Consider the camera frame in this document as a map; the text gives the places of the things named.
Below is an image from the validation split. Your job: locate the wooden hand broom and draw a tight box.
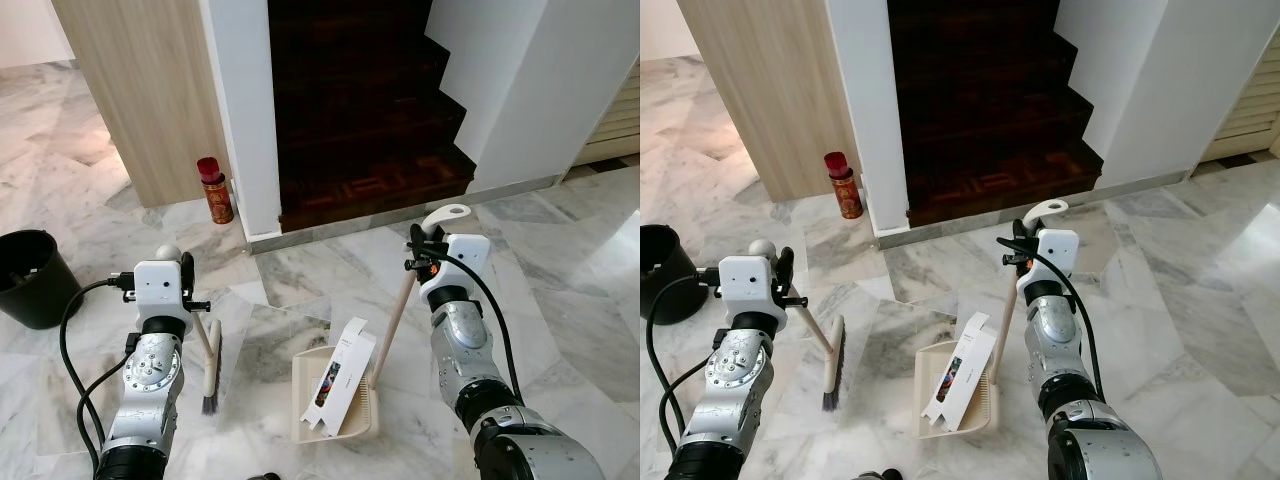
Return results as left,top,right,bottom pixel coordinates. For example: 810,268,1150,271
747,238,849,412
154,244,224,417

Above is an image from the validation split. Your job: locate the white cardboard box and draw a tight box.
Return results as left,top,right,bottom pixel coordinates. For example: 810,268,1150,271
921,311,995,432
299,317,379,439

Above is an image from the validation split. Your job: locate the beige long-handled dustpan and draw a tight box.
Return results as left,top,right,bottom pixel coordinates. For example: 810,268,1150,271
289,203,472,444
912,198,1070,438

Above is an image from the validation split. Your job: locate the red cylindrical can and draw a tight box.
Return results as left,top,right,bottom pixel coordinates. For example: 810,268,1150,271
196,156,235,226
823,151,864,221

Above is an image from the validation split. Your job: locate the black plastic bucket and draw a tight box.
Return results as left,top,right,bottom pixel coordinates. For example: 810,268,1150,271
0,229,87,332
640,224,712,327

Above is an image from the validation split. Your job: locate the dark wooden staircase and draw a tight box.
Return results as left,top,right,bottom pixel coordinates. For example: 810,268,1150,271
886,0,1105,229
266,0,478,235

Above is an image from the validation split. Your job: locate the light wooden louvred door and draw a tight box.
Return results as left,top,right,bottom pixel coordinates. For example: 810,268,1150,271
1198,48,1280,164
572,58,641,168

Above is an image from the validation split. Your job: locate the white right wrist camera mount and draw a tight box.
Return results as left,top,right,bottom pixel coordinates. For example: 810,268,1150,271
1034,228,1080,283
440,234,492,293

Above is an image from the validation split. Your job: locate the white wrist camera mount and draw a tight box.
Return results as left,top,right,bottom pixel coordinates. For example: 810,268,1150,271
132,260,187,323
717,256,777,318
1034,228,1080,283
440,234,492,293

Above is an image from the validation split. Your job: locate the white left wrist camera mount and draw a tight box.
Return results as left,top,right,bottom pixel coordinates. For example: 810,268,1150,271
132,260,187,323
717,256,777,318

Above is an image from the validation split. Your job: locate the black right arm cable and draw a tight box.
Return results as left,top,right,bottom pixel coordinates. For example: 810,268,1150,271
996,236,1107,403
408,254,517,403

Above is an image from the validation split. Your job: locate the light wooden wall panel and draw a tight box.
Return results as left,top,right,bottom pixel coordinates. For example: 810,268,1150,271
674,0,863,203
50,0,232,209

